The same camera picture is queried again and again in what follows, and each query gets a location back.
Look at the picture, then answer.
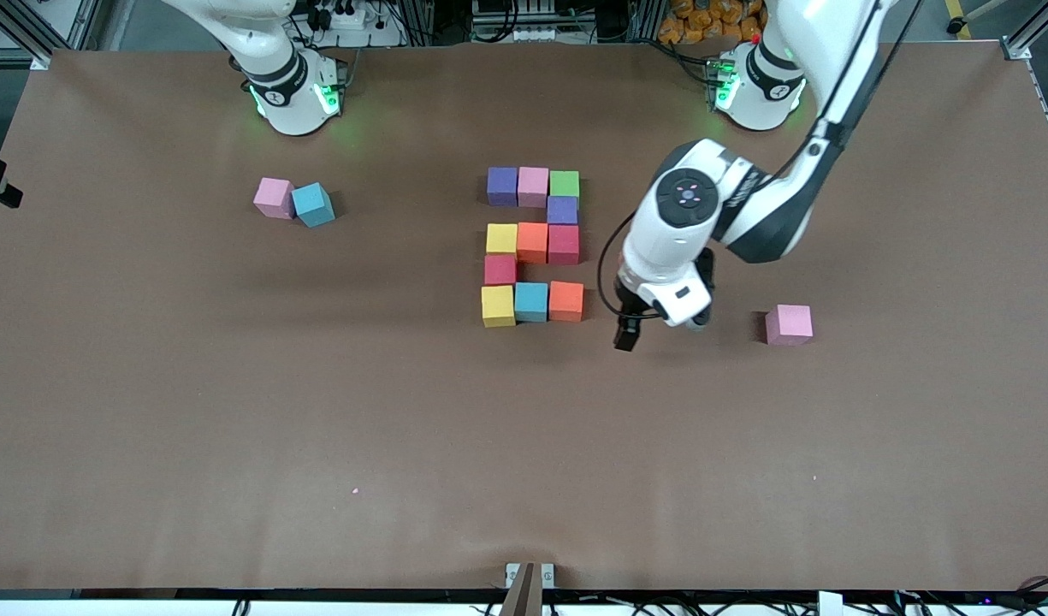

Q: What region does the orange foam cube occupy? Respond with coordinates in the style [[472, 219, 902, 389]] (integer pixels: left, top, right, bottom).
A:
[[517, 222, 549, 264], [548, 281, 585, 323]]

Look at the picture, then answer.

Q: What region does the blue foam cube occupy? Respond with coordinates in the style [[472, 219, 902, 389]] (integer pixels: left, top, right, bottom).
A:
[[291, 181, 336, 228], [514, 282, 549, 323]]

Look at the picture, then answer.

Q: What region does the pink foam cube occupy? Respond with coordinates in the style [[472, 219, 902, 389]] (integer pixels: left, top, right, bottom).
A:
[[765, 304, 814, 347], [518, 166, 549, 209], [252, 177, 296, 220]]

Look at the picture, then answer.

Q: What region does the pile of orange objects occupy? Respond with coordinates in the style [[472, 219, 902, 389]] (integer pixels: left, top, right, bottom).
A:
[[658, 0, 768, 45]]

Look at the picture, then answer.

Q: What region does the white electrical unit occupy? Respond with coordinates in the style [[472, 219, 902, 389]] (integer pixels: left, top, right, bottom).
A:
[[471, 0, 560, 44]]

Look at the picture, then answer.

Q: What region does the white power strip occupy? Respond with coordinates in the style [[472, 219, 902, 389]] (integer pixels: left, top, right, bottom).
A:
[[304, 0, 372, 32]]

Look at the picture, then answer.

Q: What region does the black camera cable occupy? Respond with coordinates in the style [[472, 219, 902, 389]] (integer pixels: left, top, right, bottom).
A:
[[597, 212, 661, 322]]

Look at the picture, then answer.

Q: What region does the aluminium frame rail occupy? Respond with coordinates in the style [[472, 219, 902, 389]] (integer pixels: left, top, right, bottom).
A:
[[0, 0, 105, 69], [1001, 0, 1048, 62]]

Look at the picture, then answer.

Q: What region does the silver metal bracket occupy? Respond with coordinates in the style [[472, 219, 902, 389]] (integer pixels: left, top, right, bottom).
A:
[[505, 562, 556, 591]]

